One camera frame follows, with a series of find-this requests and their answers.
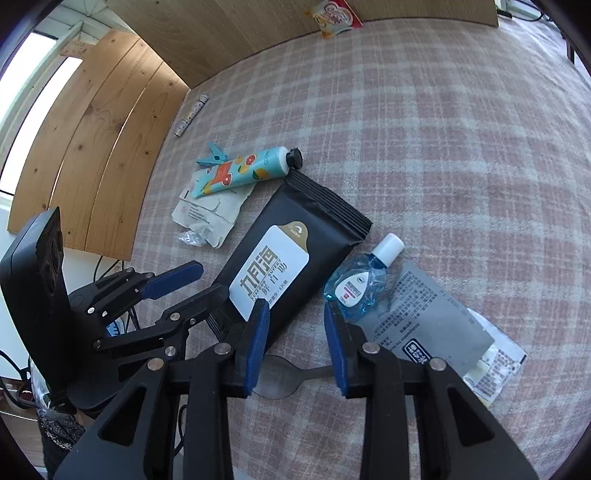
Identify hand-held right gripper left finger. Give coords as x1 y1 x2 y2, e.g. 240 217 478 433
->
53 299 271 480

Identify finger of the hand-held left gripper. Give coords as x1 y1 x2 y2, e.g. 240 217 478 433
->
84 261 204 320
91 284 232 381

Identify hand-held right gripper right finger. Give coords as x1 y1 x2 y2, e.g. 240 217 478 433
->
323 302 541 480

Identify small blue liquid bottle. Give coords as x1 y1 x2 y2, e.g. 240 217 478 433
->
323 233 406 320

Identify grey striped tea sachet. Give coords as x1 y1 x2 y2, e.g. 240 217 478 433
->
369 261 495 370

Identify black wet wipes packet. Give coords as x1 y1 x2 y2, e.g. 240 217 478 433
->
208 170 373 349

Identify grey metal spoon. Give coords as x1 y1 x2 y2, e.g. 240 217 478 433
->
254 355 335 398

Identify clear plastic wrapper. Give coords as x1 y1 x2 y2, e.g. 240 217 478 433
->
178 228 208 247

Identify torn white sachet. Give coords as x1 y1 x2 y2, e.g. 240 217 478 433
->
172 171 254 250

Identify teal fruit-print cream tube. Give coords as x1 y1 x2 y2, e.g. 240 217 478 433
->
191 146 304 198

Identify teal plastic clip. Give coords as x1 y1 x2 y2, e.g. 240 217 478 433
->
196 142 232 169

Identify knotty pine side board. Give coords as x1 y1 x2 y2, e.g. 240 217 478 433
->
7 30 190 261

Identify dark patterned cloth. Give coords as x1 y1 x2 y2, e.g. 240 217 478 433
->
37 406 86 472

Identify floral patterned pen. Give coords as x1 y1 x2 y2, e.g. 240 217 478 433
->
174 93 209 138

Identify white printed packet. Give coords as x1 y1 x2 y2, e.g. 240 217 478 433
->
462 309 527 407

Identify glass window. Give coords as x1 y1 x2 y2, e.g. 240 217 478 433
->
0 28 84 195

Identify pink plaid tablecloth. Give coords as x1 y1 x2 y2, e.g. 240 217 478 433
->
122 18 591 480

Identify light wooden back board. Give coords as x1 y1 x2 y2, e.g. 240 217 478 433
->
106 0 499 90

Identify white red creamer packet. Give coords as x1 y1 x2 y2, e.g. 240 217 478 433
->
305 0 363 40

